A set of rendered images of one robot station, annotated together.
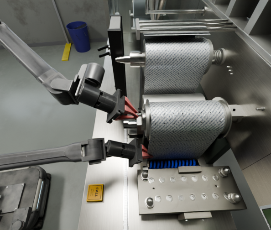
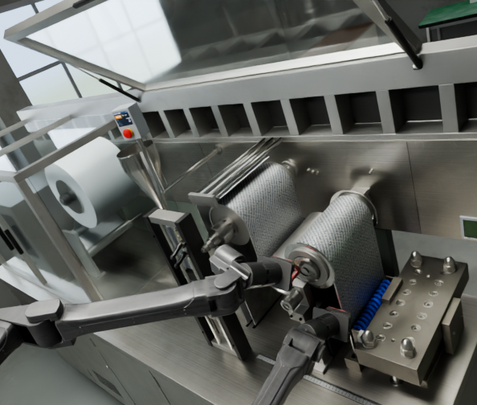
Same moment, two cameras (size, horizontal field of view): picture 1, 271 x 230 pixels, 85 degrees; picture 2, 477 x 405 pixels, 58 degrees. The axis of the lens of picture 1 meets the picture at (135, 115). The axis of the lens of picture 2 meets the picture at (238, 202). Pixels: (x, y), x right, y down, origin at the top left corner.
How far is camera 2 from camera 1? 0.72 m
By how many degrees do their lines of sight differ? 38
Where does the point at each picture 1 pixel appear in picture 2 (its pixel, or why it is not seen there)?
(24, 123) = not seen: outside the picture
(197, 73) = (291, 196)
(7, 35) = (87, 308)
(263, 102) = (367, 165)
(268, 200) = (457, 224)
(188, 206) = (436, 313)
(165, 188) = (401, 326)
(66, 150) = (284, 363)
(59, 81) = (222, 278)
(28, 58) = (152, 300)
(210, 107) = (341, 203)
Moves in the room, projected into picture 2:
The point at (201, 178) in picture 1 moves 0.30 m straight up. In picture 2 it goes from (411, 284) to (395, 197)
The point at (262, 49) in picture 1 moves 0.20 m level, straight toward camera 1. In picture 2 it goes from (322, 136) to (344, 160)
